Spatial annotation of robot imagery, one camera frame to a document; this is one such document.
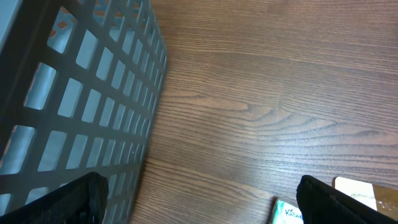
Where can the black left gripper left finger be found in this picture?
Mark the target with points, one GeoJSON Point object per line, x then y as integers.
{"type": "Point", "coordinates": [83, 200]}

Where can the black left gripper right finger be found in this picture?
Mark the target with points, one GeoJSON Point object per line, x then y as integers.
{"type": "Point", "coordinates": [322, 204]}

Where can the teal tissue pack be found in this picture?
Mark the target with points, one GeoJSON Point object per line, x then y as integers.
{"type": "Point", "coordinates": [285, 213]}

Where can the brown nut pouch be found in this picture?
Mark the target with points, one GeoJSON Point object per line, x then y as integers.
{"type": "Point", "coordinates": [381, 199]}

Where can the grey plastic mesh basket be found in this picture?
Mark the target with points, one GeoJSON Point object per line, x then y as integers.
{"type": "Point", "coordinates": [80, 85]}

